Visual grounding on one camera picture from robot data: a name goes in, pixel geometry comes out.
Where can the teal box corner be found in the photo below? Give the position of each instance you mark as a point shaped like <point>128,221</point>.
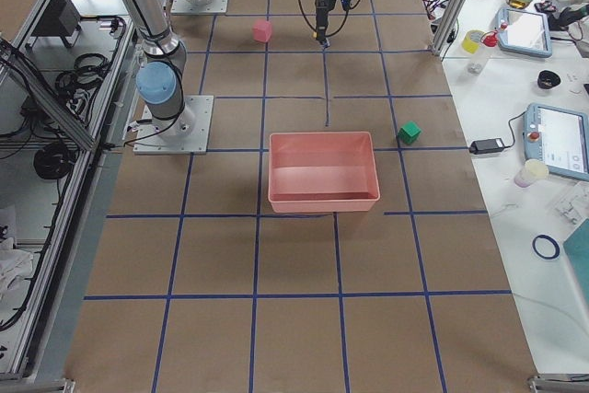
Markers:
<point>576,247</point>

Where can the green cube near bin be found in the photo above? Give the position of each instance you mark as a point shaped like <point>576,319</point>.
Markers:
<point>409,132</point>

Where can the white paper cup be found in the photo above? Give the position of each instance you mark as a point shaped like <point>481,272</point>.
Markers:
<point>531,172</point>

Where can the pink cube near centre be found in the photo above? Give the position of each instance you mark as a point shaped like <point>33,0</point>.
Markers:
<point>262,31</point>

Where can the yellow tape roll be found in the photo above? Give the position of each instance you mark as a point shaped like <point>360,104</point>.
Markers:
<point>472,40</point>

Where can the black power adapter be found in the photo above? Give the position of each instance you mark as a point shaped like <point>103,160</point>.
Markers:
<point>486,146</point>

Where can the pink plastic bin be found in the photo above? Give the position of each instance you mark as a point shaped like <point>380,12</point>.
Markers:
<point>322,172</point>

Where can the upper teach pendant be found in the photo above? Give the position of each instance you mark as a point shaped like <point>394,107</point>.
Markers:
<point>524,32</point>

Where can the lower teach pendant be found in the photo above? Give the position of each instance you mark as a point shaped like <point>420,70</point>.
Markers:
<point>557,137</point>

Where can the teach pendant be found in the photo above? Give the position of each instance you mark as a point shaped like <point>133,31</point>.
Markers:
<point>524,32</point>
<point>557,137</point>

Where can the red capped squeeze bottle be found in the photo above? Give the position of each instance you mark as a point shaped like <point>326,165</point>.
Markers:
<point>486,48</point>

